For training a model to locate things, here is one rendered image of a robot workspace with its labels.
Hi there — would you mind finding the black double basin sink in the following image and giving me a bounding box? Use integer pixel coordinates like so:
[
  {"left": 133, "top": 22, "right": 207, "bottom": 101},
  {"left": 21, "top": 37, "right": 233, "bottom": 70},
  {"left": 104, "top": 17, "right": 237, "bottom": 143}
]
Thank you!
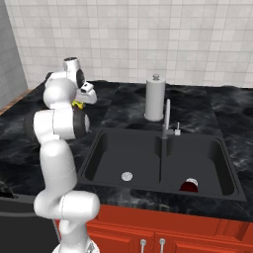
[{"left": 75, "top": 126, "right": 248, "bottom": 203}]

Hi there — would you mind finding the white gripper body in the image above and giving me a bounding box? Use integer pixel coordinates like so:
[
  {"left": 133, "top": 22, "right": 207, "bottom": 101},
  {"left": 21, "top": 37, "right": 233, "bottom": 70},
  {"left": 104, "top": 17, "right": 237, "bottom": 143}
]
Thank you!
[{"left": 78, "top": 89, "right": 99, "bottom": 106}]

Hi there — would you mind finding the red cupboard front panel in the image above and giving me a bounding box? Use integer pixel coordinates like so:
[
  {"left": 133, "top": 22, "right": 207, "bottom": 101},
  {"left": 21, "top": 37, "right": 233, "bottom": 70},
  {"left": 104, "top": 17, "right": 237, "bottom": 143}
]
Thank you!
[{"left": 96, "top": 205, "right": 222, "bottom": 235}]

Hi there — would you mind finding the yellow cup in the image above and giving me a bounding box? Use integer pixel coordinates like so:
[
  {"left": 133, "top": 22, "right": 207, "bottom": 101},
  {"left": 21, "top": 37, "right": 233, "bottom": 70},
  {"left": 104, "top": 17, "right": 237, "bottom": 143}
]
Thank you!
[{"left": 72, "top": 100, "right": 85, "bottom": 110}]

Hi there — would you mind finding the black dishwasher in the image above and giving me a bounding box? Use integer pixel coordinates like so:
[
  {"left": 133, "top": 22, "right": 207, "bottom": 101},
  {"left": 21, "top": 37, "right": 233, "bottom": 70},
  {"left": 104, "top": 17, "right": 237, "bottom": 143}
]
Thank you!
[{"left": 0, "top": 193, "right": 61, "bottom": 253}]

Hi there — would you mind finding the white paper towel roll holder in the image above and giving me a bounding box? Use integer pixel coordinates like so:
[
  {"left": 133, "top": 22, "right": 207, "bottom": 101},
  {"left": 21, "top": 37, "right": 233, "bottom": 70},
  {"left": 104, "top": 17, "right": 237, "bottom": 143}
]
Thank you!
[{"left": 143, "top": 73, "right": 167, "bottom": 123}]

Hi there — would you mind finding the red cupboard door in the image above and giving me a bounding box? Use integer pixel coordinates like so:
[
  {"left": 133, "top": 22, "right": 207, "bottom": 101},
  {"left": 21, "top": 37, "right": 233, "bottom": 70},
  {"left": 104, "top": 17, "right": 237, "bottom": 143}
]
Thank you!
[
  {"left": 84, "top": 227, "right": 155, "bottom": 253},
  {"left": 154, "top": 231, "right": 253, "bottom": 253}
]

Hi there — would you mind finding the grey sink tap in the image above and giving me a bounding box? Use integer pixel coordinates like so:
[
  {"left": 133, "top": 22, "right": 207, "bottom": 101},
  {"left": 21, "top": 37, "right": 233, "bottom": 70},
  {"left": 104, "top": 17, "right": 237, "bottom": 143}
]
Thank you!
[{"left": 160, "top": 98, "right": 173, "bottom": 140}]

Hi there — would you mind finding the dark red cup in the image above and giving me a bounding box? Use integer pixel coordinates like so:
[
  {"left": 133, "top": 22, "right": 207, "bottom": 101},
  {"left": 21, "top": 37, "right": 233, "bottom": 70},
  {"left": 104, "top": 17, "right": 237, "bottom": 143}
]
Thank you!
[{"left": 179, "top": 177, "right": 200, "bottom": 194}]

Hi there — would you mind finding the round silver sink drain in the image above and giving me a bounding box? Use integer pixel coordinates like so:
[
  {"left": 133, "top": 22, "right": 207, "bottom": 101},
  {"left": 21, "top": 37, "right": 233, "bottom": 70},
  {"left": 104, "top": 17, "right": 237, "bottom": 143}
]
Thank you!
[{"left": 121, "top": 171, "right": 133, "bottom": 183}]

